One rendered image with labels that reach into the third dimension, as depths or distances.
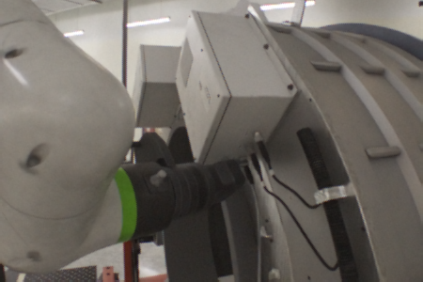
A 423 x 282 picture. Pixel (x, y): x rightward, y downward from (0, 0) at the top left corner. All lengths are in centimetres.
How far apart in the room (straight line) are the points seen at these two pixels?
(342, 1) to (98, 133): 604
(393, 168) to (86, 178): 40
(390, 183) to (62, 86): 41
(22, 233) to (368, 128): 45
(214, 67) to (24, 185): 31
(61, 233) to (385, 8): 600
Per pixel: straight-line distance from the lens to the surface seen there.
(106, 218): 33
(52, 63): 23
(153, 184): 35
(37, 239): 29
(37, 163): 23
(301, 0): 74
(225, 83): 43
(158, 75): 102
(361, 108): 51
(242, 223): 62
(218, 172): 44
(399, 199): 46
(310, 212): 46
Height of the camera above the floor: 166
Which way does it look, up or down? 5 degrees down
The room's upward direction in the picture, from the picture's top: 1 degrees clockwise
